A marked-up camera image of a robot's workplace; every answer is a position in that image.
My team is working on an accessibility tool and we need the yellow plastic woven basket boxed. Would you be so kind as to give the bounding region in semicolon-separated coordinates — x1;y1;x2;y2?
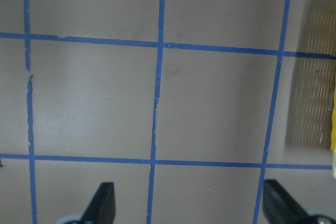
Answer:
329;71;335;178

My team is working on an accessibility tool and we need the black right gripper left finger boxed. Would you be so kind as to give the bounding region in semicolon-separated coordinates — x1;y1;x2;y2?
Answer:
82;182;116;224

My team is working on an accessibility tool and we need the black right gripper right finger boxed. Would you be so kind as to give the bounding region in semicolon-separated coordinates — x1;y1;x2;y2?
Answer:
262;179;319;224

